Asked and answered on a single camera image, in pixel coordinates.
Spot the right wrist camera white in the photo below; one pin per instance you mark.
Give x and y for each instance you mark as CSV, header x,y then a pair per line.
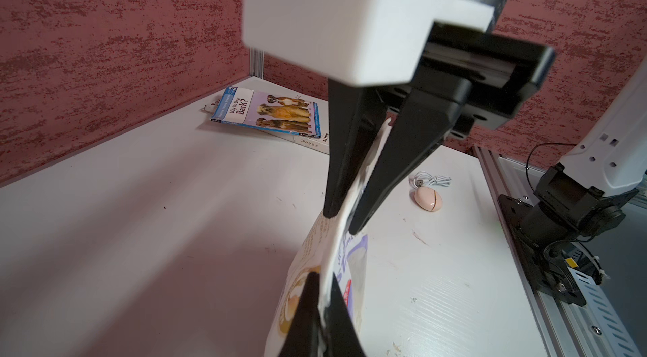
x,y
361,43

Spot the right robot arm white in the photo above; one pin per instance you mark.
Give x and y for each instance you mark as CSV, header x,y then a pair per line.
x,y
612,157

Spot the aluminium front rail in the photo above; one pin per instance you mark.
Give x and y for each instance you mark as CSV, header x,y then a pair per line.
x,y
613,322

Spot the oats bag white purple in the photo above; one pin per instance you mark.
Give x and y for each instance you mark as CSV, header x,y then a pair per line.
x,y
330,250

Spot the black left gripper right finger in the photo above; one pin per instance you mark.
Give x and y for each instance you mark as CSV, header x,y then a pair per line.
x,y
340,335

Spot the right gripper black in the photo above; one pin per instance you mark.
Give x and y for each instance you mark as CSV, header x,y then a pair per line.
x,y
467,76

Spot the right aluminium corner post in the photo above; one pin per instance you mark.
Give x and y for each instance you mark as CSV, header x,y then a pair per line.
x,y
256,63

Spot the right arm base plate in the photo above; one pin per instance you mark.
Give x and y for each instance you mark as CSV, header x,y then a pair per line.
x,y
554,262

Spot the pink round case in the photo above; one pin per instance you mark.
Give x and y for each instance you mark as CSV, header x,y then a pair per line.
x,y
428,199

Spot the dog book blue cover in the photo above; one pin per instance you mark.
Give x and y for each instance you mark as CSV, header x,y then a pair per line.
x,y
259,110

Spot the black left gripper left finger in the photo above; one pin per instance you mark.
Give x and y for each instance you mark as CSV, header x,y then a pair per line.
x,y
304,334

